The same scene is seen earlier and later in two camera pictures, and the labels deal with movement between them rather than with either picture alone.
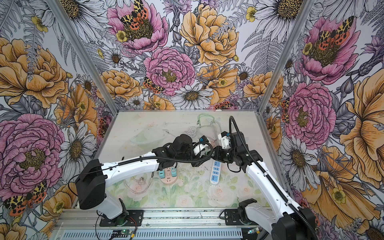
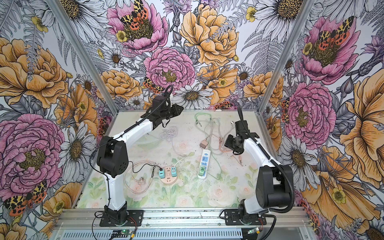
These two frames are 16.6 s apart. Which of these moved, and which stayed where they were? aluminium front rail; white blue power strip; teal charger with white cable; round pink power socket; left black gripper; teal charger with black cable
Moved: left black gripper; white blue power strip
Stayed: teal charger with white cable; round pink power socket; teal charger with black cable; aluminium front rail
